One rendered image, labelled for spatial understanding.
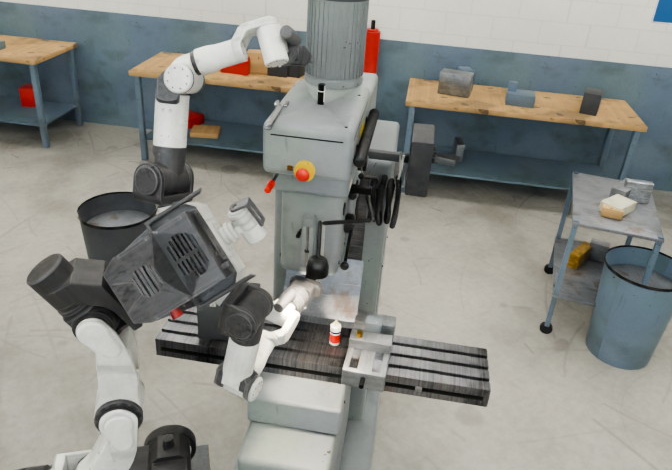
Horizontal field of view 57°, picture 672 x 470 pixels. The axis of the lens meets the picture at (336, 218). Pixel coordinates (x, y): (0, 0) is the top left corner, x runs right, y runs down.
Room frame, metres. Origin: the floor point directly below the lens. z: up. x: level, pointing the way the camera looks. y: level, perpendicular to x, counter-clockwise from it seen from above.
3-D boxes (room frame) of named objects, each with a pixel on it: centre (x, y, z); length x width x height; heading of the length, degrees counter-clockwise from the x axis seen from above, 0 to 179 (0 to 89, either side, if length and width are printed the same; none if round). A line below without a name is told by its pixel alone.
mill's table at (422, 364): (1.84, 0.01, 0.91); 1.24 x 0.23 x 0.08; 83
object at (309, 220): (1.74, 0.09, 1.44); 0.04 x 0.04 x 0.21; 83
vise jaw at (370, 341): (1.77, -0.16, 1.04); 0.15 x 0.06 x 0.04; 81
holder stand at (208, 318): (1.88, 0.38, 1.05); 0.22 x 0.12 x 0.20; 92
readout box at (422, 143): (2.11, -0.30, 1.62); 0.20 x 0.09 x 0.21; 173
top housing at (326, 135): (1.87, 0.07, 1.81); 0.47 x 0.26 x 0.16; 173
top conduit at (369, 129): (1.87, -0.08, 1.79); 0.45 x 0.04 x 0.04; 173
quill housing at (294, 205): (1.85, 0.07, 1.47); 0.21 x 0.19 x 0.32; 83
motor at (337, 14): (2.10, 0.04, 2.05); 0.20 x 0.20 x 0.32
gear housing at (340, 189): (1.89, 0.07, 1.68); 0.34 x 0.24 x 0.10; 173
